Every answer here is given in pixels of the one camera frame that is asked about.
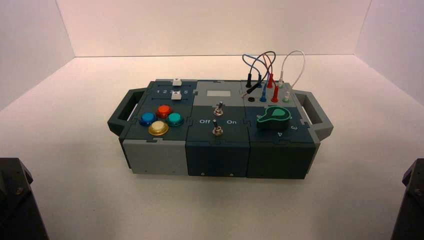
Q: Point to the orange round push button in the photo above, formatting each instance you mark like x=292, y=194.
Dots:
x=164, y=111

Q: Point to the small grey display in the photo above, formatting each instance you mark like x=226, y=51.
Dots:
x=218, y=93

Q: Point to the yellow round push button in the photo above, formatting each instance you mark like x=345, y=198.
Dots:
x=158, y=128

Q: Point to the metal toggle switch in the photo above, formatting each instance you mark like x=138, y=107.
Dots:
x=217, y=130
x=218, y=109

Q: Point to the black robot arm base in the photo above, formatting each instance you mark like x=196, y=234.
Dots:
x=410, y=205
x=16, y=205

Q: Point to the teal round push button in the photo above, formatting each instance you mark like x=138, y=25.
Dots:
x=175, y=119

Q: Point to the blue round push button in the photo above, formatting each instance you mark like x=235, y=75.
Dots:
x=148, y=118

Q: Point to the teal rotary knob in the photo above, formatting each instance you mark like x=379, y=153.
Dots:
x=271, y=123

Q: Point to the dark teal grey task box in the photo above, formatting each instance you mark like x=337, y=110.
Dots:
x=215, y=159

